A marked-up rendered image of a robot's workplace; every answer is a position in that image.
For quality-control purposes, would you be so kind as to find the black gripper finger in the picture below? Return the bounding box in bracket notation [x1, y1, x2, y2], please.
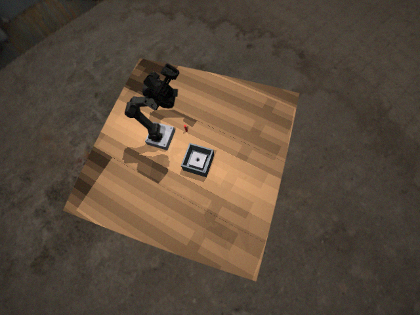
[145, 92, 160, 106]
[161, 67, 177, 80]

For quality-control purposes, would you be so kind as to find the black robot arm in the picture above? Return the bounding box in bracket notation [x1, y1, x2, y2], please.
[125, 71, 178, 142]

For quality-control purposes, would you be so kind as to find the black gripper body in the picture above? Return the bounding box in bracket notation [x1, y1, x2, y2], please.
[143, 63, 180, 110]

